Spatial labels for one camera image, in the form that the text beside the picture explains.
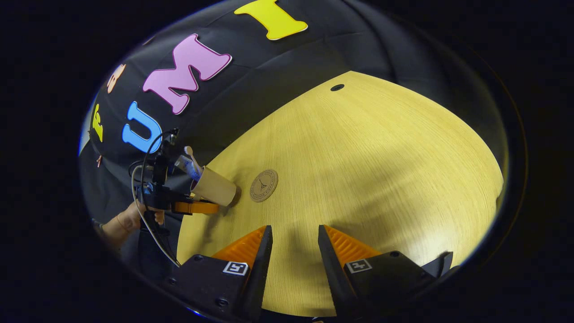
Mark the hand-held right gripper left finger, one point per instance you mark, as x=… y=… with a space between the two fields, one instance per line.
x=258 y=269

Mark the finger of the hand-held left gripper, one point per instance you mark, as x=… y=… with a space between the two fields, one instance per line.
x=197 y=208

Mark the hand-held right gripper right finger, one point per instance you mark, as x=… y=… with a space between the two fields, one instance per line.
x=332 y=264

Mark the white toothpaste tube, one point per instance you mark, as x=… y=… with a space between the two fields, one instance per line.
x=186 y=165

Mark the pink toothbrush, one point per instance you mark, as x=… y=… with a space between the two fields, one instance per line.
x=190 y=154

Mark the round wooden coaster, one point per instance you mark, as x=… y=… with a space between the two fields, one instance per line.
x=263 y=185

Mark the wooden desktop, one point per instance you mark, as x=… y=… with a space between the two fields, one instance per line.
x=358 y=179

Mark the black backdrop cloth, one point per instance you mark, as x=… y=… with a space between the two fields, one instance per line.
x=291 y=58

